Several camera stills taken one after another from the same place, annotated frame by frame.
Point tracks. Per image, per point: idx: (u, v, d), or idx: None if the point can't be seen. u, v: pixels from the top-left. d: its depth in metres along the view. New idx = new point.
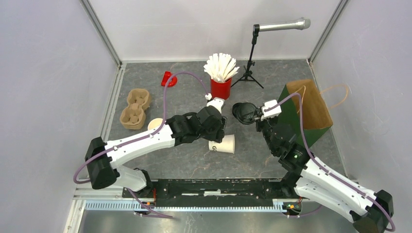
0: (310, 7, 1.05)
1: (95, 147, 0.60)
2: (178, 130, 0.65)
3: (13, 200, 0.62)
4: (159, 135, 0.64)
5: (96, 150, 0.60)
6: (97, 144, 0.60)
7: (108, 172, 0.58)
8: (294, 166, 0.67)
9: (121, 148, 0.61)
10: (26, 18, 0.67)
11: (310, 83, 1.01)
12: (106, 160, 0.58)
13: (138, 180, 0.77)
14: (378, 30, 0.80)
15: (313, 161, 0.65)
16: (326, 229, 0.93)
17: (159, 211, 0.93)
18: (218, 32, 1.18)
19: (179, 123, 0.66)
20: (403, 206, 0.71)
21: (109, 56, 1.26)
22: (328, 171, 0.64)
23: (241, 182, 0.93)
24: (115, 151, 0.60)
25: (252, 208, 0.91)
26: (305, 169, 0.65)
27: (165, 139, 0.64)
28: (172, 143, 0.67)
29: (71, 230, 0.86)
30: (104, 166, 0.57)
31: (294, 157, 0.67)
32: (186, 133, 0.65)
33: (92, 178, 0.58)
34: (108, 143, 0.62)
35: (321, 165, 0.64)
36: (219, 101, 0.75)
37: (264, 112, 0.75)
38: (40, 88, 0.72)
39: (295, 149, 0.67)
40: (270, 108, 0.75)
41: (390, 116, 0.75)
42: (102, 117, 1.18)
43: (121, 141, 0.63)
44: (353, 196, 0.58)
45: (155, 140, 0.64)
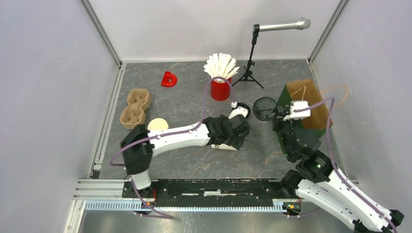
0: (310, 7, 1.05)
1: (140, 133, 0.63)
2: (212, 131, 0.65)
3: (13, 200, 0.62)
4: (197, 132, 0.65)
5: (139, 136, 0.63)
6: (141, 130, 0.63)
7: (147, 158, 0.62)
8: (314, 176, 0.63)
9: (163, 138, 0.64)
10: (26, 18, 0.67)
11: (310, 83, 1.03)
12: (149, 146, 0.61)
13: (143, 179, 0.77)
14: (378, 30, 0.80)
15: (336, 174, 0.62)
16: (325, 228, 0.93)
17: (162, 211, 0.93)
18: (219, 32, 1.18)
19: (214, 124, 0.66)
20: (402, 206, 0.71)
21: (108, 56, 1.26)
22: (351, 187, 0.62)
23: (241, 182, 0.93)
24: (158, 140, 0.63)
25: (252, 208, 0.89)
26: (329, 181, 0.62)
27: (202, 136, 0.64)
28: (204, 143, 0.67)
29: (71, 230, 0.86)
30: (146, 152, 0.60)
31: (316, 167, 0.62)
32: (219, 135, 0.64)
33: (131, 162, 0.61)
34: (151, 131, 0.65)
35: (344, 180, 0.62)
36: (243, 110, 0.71)
37: (293, 112, 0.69)
38: (40, 88, 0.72)
39: (317, 157, 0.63)
40: (300, 109, 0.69)
41: (390, 116, 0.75)
42: (102, 117, 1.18)
43: (163, 131, 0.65)
44: (372, 216, 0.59)
45: (192, 137, 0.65)
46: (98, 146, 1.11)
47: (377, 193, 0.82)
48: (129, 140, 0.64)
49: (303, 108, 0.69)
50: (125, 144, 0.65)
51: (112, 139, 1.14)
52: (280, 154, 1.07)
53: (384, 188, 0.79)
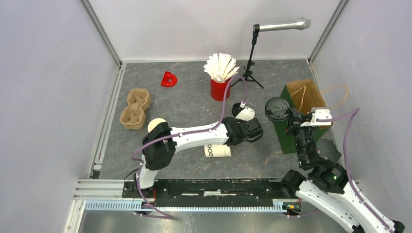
0: (310, 7, 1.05)
1: (163, 130, 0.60)
2: (230, 130, 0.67)
3: (13, 200, 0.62)
4: (216, 131, 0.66)
5: (161, 133, 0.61)
6: (163, 128, 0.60)
7: (169, 156, 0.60)
8: (328, 186, 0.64)
9: (186, 136, 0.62)
10: (26, 18, 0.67)
11: (310, 83, 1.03)
12: (172, 143, 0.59)
13: (146, 180, 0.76)
14: (378, 30, 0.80)
15: (351, 186, 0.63)
16: (325, 228, 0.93)
17: (165, 211, 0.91)
18: (219, 32, 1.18)
19: (232, 124, 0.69)
20: (402, 206, 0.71)
21: (109, 56, 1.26)
22: (363, 199, 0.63)
23: (241, 182, 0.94)
24: (180, 138, 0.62)
25: (251, 208, 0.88)
26: (342, 193, 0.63)
27: (222, 135, 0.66)
28: (222, 142, 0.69)
29: (71, 231, 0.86)
30: (169, 149, 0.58)
31: (332, 177, 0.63)
32: (237, 135, 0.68)
33: (153, 159, 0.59)
34: (173, 129, 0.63)
35: (357, 192, 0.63)
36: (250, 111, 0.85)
37: (315, 121, 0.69)
38: (40, 88, 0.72)
39: (333, 168, 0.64)
40: (322, 119, 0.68)
41: (390, 116, 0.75)
42: (102, 117, 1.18)
43: (184, 129, 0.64)
44: (378, 228, 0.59)
45: (213, 135, 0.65)
46: (98, 145, 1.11)
47: (377, 194, 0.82)
48: (151, 136, 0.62)
49: (324, 118, 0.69)
50: (145, 141, 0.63)
51: (112, 139, 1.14)
52: (280, 154, 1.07)
53: (384, 188, 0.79)
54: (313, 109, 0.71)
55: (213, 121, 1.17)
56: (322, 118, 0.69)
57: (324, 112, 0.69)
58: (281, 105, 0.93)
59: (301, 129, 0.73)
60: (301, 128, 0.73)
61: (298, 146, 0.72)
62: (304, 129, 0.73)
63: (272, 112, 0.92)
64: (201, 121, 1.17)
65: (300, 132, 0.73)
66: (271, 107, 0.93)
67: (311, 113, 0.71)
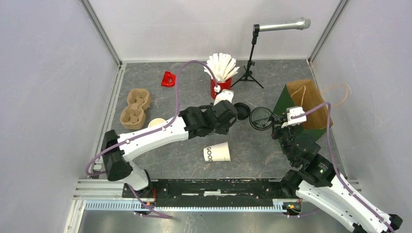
0: (310, 7, 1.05)
1: (109, 139, 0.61)
2: (191, 123, 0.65)
3: (13, 200, 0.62)
4: (172, 128, 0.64)
5: (110, 142, 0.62)
6: (110, 136, 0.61)
7: (121, 164, 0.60)
8: (317, 180, 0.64)
9: (133, 142, 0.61)
10: (26, 19, 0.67)
11: (310, 83, 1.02)
12: (119, 153, 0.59)
13: (139, 180, 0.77)
14: (378, 30, 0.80)
15: (338, 178, 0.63)
16: (325, 228, 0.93)
17: (159, 211, 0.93)
18: (219, 32, 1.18)
19: (194, 116, 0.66)
20: (401, 206, 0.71)
21: (109, 56, 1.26)
22: (352, 191, 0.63)
23: (241, 182, 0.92)
24: (128, 144, 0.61)
25: (252, 208, 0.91)
26: (331, 187, 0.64)
27: (177, 132, 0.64)
28: (184, 136, 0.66)
29: (71, 230, 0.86)
30: (116, 159, 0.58)
31: (318, 172, 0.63)
32: (200, 125, 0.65)
33: (108, 171, 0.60)
34: (121, 136, 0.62)
35: (345, 185, 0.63)
36: (229, 93, 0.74)
37: (290, 119, 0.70)
38: (40, 88, 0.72)
39: (318, 162, 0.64)
40: (296, 115, 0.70)
41: (390, 116, 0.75)
42: (102, 117, 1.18)
43: (134, 134, 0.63)
44: (371, 220, 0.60)
45: (167, 133, 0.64)
46: (98, 145, 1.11)
47: (377, 193, 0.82)
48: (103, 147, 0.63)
49: (299, 114, 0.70)
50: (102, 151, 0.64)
51: None
52: (280, 154, 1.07)
53: (383, 188, 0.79)
54: (287, 108, 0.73)
55: None
56: (297, 115, 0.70)
57: (298, 109, 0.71)
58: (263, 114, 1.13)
59: (284, 130, 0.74)
60: (283, 129, 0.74)
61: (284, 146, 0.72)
62: (287, 129, 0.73)
63: (257, 122, 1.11)
64: None
65: (283, 132, 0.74)
66: (256, 118, 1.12)
67: (286, 113, 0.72)
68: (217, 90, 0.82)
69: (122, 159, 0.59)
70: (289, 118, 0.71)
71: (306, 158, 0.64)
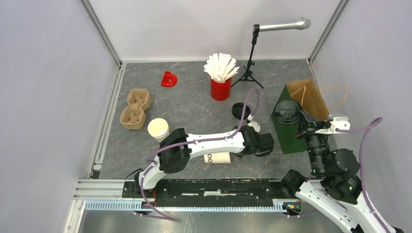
0: (310, 7, 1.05)
1: (178, 136, 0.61)
2: (248, 140, 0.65)
3: (13, 199, 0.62)
4: (233, 140, 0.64)
5: (177, 139, 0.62)
6: (180, 134, 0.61)
7: (183, 162, 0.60)
8: (343, 195, 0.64)
9: (201, 143, 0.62)
10: (26, 19, 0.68)
11: (310, 83, 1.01)
12: (186, 151, 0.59)
13: (154, 181, 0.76)
14: (378, 30, 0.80)
15: (364, 197, 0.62)
16: (325, 229, 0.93)
17: (165, 211, 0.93)
18: (218, 32, 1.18)
19: (250, 133, 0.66)
20: (402, 206, 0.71)
21: (109, 56, 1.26)
22: (373, 209, 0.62)
23: (241, 182, 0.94)
24: (195, 145, 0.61)
25: (251, 208, 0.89)
26: (355, 204, 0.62)
27: (238, 144, 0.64)
28: (238, 150, 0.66)
29: (71, 230, 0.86)
30: (184, 155, 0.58)
31: (347, 188, 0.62)
32: (255, 145, 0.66)
33: (169, 164, 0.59)
34: (189, 136, 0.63)
35: (369, 203, 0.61)
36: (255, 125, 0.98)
37: (334, 130, 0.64)
38: (40, 88, 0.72)
39: (349, 178, 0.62)
40: (340, 128, 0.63)
41: (389, 116, 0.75)
42: (102, 117, 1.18)
43: (200, 137, 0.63)
44: None
45: (229, 144, 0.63)
46: (98, 145, 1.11)
47: (378, 193, 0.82)
48: (168, 141, 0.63)
49: (344, 126, 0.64)
50: (163, 144, 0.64)
51: (112, 139, 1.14)
52: (280, 154, 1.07)
53: (384, 188, 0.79)
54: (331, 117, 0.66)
55: (213, 120, 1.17)
56: (341, 127, 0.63)
57: (343, 120, 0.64)
58: (287, 106, 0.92)
59: (314, 134, 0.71)
60: (314, 134, 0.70)
61: (311, 153, 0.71)
62: (318, 136, 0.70)
63: (280, 114, 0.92)
64: (201, 121, 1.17)
65: (314, 138, 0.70)
66: (279, 109, 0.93)
67: (330, 123, 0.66)
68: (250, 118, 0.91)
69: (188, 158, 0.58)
70: (333, 129, 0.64)
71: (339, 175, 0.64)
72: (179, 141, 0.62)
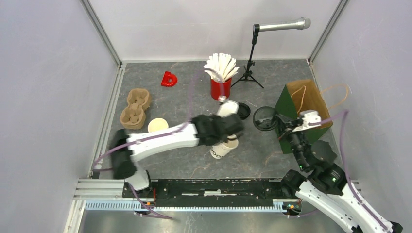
0: (310, 7, 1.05)
1: (118, 138, 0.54)
2: (202, 131, 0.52)
3: (13, 199, 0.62)
4: (182, 134, 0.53)
5: (119, 141, 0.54)
6: (121, 136, 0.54)
7: (130, 165, 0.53)
8: (328, 187, 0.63)
9: (144, 143, 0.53)
10: (26, 19, 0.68)
11: (310, 83, 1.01)
12: (127, 153, 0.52)
13: (144, 180, 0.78)
14: (378, 30, 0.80)
15: (349, 188, 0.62)
16: (325, 229, 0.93)
17: (159, 211, 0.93)
18: (218, 32, 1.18)
19: (205, 123, 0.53)
20: (402, 206, 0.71)
21: (109, 56, 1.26)
22: (362, 201, 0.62)
23: (241, 182, 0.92)
24: (137, 145, 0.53)
25: (252, 208, 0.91)
26: (341, 194, 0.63)
27: (187, 139, 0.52)
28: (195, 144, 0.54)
29: (71, 230, 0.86)
30: (124, 159, 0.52)
31: (331, 179, 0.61)
32: (211, 137, 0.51)
33: (114, 170, 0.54)
34: (132, 135, 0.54)
35: (356, 194, 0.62)
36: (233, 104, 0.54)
37: (307, 126, 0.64)
38: (40, 88, 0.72)
39: (332, 170, 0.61)
40: (312, 122, 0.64)
41: (389, 116, 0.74)
42: (102, 117, 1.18)
43: (144, 135, 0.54)
44: (376, 228, 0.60)
45: (177, 139, 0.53)
46: (98, 145, 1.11)
47: (378, 193, 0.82)
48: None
49: (315, 120, 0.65)
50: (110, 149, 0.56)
51: None
52: (280, 154, 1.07)
53: (384, 187, 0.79)
54: (300, 113, 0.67)
55: None
56: (313, 121, 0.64)
57: (313, 114, 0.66)
58: (263, 110, 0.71)
59: (294, 133, 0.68)
60: (294, 132, 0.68)
61: (294, 150, 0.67)
62: (298, 133, 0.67)
63: (260, 122, 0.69)
64: None
65: (294, 136, 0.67)
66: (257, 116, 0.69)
67: (301, 118, 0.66)
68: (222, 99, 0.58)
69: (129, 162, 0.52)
70: (306, 124, 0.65)
71: (320, 167, 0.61)
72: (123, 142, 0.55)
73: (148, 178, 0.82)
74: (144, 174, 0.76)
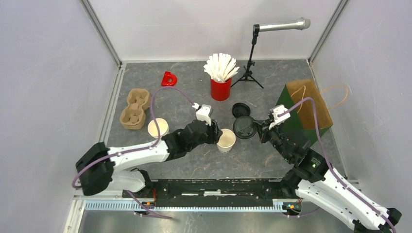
0: (310, 7, 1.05)
1: (98, 151, 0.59)
2: (170, 147, 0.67)
3: (13, 200, 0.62)
4: (157, 148, 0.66)
5: (97, 154, 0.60)
6: (99, 148, 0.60)
7: (107, 177, 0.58)
8: (310, 175, 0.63)
9: (124, 155, 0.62)
10: (26, 19, 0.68)
11: (310, 83, 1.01)
12: (109, 164, 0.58)
13: (134, 182, 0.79)
14: (378, 30, 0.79)
15: (332, 173, 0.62)
16: (325, 229, 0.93)
17: (158, 211, 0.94)
18: (218, 32, 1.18)
19: (172, 140, 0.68)
20: (403, 206, 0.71)
21: (108, 56, 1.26)
22: (346, 185, 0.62)
23: (241, 182, 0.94)
24: (118, 157, 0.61)
25: (251, 208, 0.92)
26: (323, 180, 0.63)
27: (162, 152, 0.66)
28: (163, 159, 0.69)
29: (71, 230, 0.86)
30: (108, 169, 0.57)
31: (311, 166, 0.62)
32: (178, 151, 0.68)
33: (90, 181, 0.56)
34: (111, 149, 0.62)
35: (339, 179, 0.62)
36: (206, 109, 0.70)
37: (277, 118, 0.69)
38: (40, 88, 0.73)
39: (312, 157, 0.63)
40: (281, 113, 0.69)
41: (389, 116, 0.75)
42: (102, 117, 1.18)
43: (123, 148, 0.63)
44: (368, 213, 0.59)
45: (153, 153, 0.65)
46: None
47: (378, 193, 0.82)
48: (86, 159, 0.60)
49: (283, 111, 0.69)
50: (80, 164, 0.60)
51: (112, 139, 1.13)
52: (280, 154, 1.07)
53: (384, 187, 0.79)
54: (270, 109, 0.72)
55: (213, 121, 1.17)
56: (282, 112, 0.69)
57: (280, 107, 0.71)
58: (242, 123, 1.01)
59: (272, 130, 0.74)
60: (271, 130, 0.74)
61: (276, 147, 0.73)
62: (275, 130, 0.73)
63: (242, 132, 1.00)
64: None
65: (272, 134, 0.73)
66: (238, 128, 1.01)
67: (271, 113, 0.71)
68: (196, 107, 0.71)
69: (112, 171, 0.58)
70: (276, 117, 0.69)
71: (298, 154, 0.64)
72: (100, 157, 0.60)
73: (141, 179, 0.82)
74: (129, 176, 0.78)
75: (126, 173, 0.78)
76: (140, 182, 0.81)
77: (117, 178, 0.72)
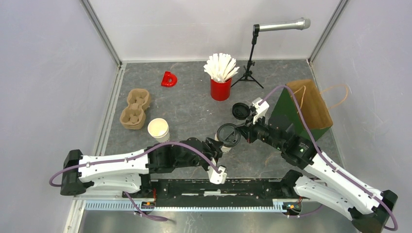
0: (310, 7, 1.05)
1: (70, 159, 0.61)
2: (155, 161, 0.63)
3: (13, 200, 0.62)
4: (134, 162, 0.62)
5: (71, 162, 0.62)
6: (72, 157, 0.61)
7: (77, 186, 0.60)
8: (299, 161, 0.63)
9: (93, 167, 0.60)
10: (26, 19, 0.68)
11: (310, 83, 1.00)
12: (76, 174, 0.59)
13: (124, 185, 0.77)
14: (378, 30, 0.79)
15: (320, 156, 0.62)
16: (326, 229, 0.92)
17: (153, 213, 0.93)
18: (218, 32, 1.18)
19: (162, 154, 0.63)
20: (404, 205, 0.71)
21: (108, 56, 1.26)
22: (335, 168, 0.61)
23: (241, 182, 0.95)
24: (87, 168, 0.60)
25: (251, 208, 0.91)
26: (312, 164, 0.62)
27: (139, 167, 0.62)
28: (145, 172, 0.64)
29: (71, 230, 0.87)
30: (71, 180, 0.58)
31: (299, 151, 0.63)
32: (162, 166, 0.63)
33: (61, 187, 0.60)
34: (84, 158, 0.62)
35: (328, 162, 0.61)
36: (217, 180, 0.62)
37: (257, 106, 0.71)
38: (40, 88, 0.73)
39: (300, 141, 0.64)
40: (259, 104, 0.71)
41: (390, 116, 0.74)
42: (102, 117, 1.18)
43: (96, 159, 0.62)
44: (360, 196, 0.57)
45: (128, 166, 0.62)
46: (98, 145, 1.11)
47: None
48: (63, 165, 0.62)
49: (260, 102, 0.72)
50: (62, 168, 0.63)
51: (112, 139, 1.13)
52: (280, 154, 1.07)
53: (384, 186, 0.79)
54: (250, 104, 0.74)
55: (213, 121, 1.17)
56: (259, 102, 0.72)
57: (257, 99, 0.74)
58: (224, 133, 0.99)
59: (256, 126, 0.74)
60: (255, 125, 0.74)
61: (265, 140, 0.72)
62: (259, 124, 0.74)
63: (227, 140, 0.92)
64: (201, 121, 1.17)
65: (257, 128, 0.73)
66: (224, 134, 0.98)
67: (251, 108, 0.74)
68: (220, 169, 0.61)
69: (77, 183, 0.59)
70: (255, 107, 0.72)
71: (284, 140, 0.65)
72: (76, 164, 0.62)
73: (135, 182, 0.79)
74: (119, 180, 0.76)
75: (119, 177, 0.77)
76: (132, 185, 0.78)
77: (102, 183, 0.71)
